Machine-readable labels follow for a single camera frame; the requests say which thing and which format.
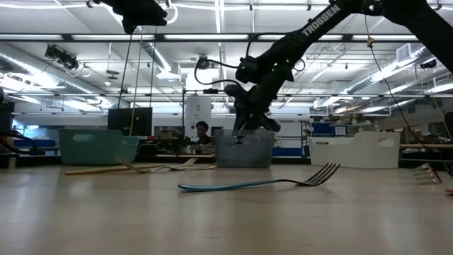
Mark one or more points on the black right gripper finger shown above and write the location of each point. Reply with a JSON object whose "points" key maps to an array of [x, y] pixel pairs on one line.
{"points": [[244, 120], [270, 125]]}

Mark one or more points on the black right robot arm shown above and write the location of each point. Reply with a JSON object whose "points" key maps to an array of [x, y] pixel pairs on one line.
{"points": [[283, 49]]}

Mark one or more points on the blue storage shelving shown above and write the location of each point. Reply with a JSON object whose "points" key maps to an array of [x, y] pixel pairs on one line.
{"points": [[293, 151]]}

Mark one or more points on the grey translucent plastic bin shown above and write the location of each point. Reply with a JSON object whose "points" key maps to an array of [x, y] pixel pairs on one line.
{"points": [[244, 156]]}

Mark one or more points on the rig light strip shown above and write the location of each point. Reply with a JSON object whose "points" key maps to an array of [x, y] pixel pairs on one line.
{"points": [[385, 37], [113, 37], [32, 37], [205, 37], [332, 37]]}

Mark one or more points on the person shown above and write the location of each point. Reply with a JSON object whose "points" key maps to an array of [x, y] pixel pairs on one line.
{"points": [[202, 129]]}

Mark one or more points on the white poster board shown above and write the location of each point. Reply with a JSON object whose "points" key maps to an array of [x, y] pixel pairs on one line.
{"points": [[198, 113]]}

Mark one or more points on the white plastic bin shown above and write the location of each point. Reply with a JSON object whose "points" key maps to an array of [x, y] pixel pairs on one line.
{"points": [[354, 156]]}

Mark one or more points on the black monitor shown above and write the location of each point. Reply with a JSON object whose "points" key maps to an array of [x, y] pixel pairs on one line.
{"points": [[122, 122]]}

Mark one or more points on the teal plastic bin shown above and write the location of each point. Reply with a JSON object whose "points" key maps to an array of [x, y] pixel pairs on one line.
{"points": [[92, 152]]}

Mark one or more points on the white ceiling vent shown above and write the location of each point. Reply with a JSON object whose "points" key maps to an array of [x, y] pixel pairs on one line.
{"points": [[403, 53]]}

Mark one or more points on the wooden workbench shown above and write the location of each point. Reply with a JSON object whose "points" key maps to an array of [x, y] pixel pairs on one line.
{"points": [[431, 146]]}

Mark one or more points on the black ceiling speaker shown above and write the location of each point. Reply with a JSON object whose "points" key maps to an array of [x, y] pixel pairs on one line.
{"points": [[428, 64]]}

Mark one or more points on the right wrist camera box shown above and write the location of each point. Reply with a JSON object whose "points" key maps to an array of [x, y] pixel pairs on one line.
{"points": [[235, 95]]}

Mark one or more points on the black overhead frame bar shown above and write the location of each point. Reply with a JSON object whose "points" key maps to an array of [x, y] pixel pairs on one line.
{"points": [[159, 37]]}

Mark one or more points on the black table frame rails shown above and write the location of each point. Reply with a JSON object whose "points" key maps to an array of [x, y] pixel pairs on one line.
{"points": [[290, 161]]}

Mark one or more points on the black stand frame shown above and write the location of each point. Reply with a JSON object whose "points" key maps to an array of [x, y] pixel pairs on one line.
{"points": [[212, 91]]}

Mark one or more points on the silver ventilation duct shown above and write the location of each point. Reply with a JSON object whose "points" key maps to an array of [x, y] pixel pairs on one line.
{"points": [[157, 56]]}

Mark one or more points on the black overhead camera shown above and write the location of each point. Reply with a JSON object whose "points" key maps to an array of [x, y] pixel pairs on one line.
{"points": [[202, 63]]}

